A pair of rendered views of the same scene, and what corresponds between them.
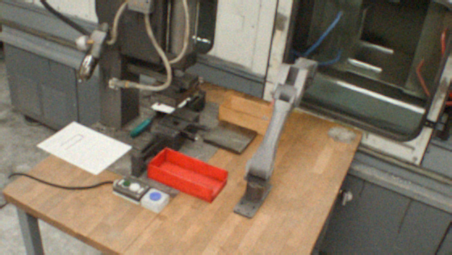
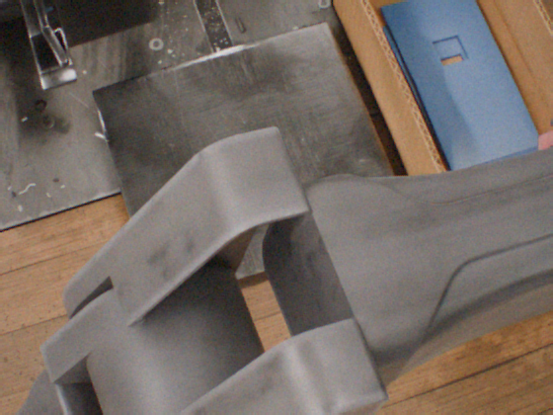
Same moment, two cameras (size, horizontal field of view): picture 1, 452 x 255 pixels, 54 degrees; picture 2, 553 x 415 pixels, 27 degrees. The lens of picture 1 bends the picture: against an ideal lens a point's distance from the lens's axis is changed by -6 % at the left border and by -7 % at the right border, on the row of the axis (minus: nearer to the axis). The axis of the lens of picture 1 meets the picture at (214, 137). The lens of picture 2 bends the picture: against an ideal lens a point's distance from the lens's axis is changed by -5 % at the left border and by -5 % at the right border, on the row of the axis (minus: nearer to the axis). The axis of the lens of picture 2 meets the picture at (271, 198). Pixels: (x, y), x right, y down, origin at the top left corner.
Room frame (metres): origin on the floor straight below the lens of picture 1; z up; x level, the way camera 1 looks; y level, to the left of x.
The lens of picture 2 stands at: (1.37, -0.32, 1.62)
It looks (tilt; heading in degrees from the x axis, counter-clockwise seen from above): 66 degrees down; 47
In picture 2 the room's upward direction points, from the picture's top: 1 degrees clockwise
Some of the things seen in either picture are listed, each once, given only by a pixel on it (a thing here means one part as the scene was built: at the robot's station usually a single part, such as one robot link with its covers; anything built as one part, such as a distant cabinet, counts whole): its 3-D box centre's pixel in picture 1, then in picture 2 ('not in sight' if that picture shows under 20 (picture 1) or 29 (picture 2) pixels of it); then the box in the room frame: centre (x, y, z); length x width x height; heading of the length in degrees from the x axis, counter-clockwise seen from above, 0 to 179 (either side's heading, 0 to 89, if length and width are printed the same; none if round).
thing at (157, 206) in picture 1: (155, 203); not in sight; (1.15, 0.17, 0.90); 0.07 x 0.07 x 0.06; 67
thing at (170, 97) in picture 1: (161, 60); not in sight; (1.55, 0.22, 1.22); 0.26 x 0.18 x 0.30; 67
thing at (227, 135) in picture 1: (230, 136); (247, 159); (1.58, -0.07, 0.91); 0.17 x 0.16 x 0.02; 157
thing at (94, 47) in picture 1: (94, 51); not in sight; (1.53, 0.46, 1.25); 0.19 x 0.07 x 0.19; 157
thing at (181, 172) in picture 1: (187, 174); not in sight; (1.29, 0.08, 0.93); 0.25 x 0.12 x 0.06; 67
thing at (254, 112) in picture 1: (251, 116); (487, 103); (1.72, -0.15, 0.93); 0.25 x 0.13 x 0.08; 67
